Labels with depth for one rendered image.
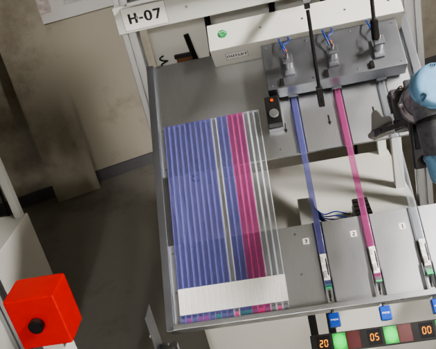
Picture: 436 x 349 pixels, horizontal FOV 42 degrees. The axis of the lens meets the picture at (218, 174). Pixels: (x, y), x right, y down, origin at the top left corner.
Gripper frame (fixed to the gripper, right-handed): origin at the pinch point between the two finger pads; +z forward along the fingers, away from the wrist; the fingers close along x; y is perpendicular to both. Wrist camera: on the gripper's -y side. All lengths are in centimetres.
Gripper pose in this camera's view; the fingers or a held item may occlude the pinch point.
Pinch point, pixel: (403, 133)
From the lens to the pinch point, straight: 130.5
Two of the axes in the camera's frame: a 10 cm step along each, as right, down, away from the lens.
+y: -1.6, -9.8, 1.3
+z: 1.6, 1.0, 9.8
